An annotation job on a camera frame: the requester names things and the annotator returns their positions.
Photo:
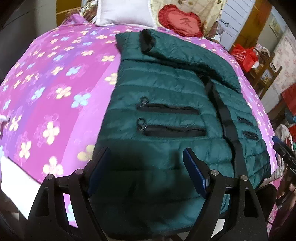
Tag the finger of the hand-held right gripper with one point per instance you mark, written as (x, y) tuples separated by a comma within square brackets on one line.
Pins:
[(283, 148)]

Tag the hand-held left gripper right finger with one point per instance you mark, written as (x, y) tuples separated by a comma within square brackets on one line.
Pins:
[(195, 171)]

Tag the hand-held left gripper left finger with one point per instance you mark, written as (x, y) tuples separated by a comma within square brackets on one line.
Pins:
[(100, 169)]

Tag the dark green puffer jacket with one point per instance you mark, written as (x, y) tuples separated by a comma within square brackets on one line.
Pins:
[(161, 92)]

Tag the person's right hand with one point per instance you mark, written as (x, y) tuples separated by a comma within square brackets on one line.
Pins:
[(282, 187)]

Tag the red fabric item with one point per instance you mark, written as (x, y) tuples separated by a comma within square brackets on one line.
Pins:
[(289, 100)]

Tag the wooden shelf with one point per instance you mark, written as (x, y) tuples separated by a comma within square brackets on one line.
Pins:
[(266, 69)]

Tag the red gift bag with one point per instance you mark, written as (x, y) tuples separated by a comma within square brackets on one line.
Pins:
[(244, 56)]

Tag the purple floral bed sheet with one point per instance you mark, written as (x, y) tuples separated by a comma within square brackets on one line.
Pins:
[(57, 69)]

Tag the crumpled white tissue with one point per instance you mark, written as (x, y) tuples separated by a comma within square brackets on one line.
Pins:
[(3, 118)]

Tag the orange wooden door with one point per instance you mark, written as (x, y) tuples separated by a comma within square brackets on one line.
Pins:
[(252, 23)]

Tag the red heart-shaped cushion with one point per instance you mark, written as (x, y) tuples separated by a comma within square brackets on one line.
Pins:
[(182, 22)]

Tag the cream rose-print quilt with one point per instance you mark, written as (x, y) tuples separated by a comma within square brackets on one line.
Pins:
[(212, 14)]

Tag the brown floral blanket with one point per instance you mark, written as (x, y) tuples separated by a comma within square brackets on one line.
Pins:
[(89, 10)]

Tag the white pillow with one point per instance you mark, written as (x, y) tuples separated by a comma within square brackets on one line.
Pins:
[(124, 11)]

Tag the yellow wooden door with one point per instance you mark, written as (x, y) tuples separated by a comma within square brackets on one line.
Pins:
[(67, 5)]

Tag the grey cabinet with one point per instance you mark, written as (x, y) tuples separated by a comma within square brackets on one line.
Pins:
[(23, 11)]

